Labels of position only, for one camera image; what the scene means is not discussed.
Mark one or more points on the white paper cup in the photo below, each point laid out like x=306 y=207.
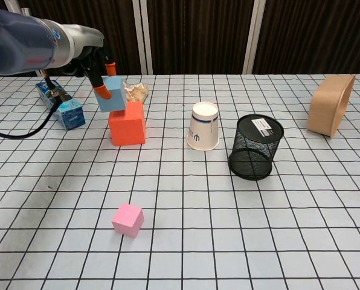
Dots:
x=202 y=127

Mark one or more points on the clear snack bag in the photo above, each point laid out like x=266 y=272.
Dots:
x=137 y=90

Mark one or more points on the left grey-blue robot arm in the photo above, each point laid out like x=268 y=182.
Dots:
x=20 y=45

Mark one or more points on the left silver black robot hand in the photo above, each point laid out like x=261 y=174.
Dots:
x=88 y=42

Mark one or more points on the blue cookie box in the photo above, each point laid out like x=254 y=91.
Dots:
x=71 y=116

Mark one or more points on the blue cube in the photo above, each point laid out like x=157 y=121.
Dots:
x=115 y=96

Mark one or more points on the small pink cube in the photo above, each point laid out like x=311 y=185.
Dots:
x=126 y=220

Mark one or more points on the orange-red cube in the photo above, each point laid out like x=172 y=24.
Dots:
x=127 y=130

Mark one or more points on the black mesh pen holder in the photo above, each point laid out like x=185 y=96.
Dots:
x=254 y=148

